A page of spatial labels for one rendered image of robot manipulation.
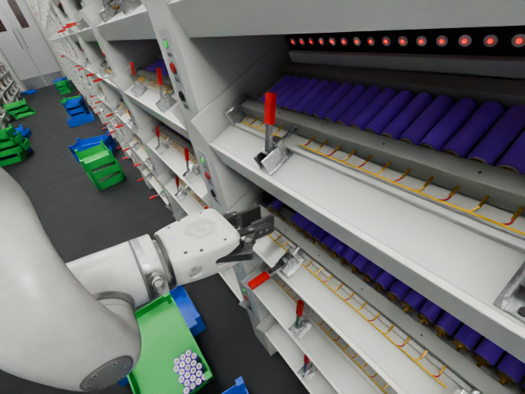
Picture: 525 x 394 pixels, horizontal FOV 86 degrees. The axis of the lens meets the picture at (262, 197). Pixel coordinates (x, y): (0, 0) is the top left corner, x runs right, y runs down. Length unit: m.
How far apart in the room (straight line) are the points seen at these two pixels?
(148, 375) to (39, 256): 0.82
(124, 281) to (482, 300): 0.34
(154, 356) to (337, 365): 0.63
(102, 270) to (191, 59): 0.31
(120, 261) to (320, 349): 0.42
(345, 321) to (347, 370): 0.19
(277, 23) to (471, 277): 0.24
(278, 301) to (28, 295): 0.51
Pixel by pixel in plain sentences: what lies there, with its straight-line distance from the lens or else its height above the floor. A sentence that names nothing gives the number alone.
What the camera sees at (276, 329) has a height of 0.15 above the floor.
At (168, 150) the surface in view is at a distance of 1.03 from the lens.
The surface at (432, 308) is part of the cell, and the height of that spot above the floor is 0.59.
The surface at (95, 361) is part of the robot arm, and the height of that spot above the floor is 0.68.
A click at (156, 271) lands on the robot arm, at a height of 0.67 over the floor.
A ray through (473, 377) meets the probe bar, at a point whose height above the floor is 0.58.
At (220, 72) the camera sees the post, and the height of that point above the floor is 0.83.
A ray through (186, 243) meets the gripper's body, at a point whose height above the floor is 0.67.
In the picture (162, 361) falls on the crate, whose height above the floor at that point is 0.05.
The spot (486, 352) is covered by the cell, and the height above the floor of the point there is 0.59.
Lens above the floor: 0.92
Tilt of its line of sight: 34 degrees down
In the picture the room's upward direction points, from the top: 11 degrees counter-clockwise
